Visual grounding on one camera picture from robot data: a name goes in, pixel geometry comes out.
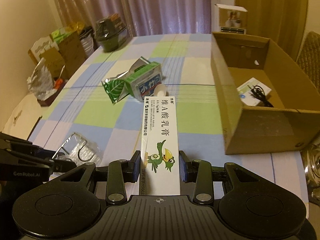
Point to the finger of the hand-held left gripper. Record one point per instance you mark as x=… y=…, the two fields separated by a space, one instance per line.
x=37 y=160
x=20 y=143

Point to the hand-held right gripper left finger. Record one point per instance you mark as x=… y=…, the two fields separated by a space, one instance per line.
x=137 y=167

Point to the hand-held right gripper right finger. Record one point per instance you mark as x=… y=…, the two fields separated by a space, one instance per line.
x=183 y=167

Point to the white ointment box green bird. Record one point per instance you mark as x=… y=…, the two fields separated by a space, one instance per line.
x=160 y=130

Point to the silver foil bag green leaf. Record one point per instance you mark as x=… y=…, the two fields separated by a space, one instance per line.
x=116 y=87

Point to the green medicine box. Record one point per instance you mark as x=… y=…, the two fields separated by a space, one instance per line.
x=145 y=82

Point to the white medicine box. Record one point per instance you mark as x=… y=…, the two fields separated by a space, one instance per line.
x=246 y=97

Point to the checked tablecloth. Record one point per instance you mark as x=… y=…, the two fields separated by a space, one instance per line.
x=112 y=120

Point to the dark red box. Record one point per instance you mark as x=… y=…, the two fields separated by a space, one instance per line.
x=50 y=98

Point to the crumpled plastic bag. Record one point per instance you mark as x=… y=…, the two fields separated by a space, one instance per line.
x=40 y=80

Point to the orange screwdriver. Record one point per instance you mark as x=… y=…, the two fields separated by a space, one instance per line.
x=58 y=82

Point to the white plastic spoon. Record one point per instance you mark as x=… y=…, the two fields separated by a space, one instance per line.
x=161 y=90

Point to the small yellow-brown cardboard box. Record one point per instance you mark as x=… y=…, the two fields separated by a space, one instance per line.
x=52 y=62

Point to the white carved board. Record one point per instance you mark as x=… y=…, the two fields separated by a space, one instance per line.
x=40 y=45

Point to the tall brown cardboard box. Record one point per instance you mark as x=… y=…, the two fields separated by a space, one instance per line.
x=73 y=52

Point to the green packet box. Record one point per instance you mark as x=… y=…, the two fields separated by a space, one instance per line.
x=61 y=35

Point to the black rack with white dishes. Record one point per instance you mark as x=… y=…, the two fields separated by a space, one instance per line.
x=87 y=42

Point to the yellow plastic item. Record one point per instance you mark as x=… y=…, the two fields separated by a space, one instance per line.
x=76 y=27

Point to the metal kettle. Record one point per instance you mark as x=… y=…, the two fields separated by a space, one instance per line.
x=312 y=165

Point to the black green wrapped bowl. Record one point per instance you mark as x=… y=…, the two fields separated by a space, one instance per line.
x=110 y=35

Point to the white product box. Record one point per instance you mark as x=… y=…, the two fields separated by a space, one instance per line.
x=232 y=20

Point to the purple curtain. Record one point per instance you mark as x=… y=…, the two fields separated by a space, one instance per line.
x=137 y=5

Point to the quilted chair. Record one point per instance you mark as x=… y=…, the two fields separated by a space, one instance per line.
x=311 y=55

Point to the wooden door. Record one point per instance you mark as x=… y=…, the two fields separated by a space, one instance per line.
x=272 y=10

